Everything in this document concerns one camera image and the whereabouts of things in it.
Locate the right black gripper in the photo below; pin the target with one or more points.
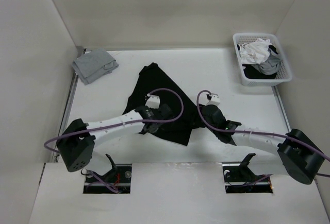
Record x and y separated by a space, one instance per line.
200 106

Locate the black tank top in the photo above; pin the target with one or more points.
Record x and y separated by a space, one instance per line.
153 77

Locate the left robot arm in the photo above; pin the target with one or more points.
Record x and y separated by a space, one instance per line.
78 152

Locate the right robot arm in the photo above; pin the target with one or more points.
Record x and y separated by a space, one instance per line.
294 154

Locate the folded grey tank top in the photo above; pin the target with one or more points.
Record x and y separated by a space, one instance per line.
93 65

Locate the black garment in basket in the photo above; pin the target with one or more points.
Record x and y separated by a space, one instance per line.
252 72

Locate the white plastic laundry basket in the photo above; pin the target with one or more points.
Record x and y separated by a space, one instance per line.
283 75

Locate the white garment in basket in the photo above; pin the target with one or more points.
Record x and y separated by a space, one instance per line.
256 52

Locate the grey garment in basket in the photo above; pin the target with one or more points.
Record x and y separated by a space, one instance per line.
271 66

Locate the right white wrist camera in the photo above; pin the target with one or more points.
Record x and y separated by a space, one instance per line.
213 99

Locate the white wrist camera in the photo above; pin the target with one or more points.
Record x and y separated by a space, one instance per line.
152 101
213 99

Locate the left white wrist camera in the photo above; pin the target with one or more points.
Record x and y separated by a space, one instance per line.
152 101

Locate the right metal table rail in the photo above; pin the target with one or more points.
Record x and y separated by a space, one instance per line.
281 108

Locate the metal table rail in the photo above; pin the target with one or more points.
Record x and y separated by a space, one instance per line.
281 108
68 104

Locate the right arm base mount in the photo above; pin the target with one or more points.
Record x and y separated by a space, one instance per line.
239 180

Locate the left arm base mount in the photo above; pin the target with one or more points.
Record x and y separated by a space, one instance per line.
121 181

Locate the left metal table rail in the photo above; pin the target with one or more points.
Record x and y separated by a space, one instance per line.
68 104

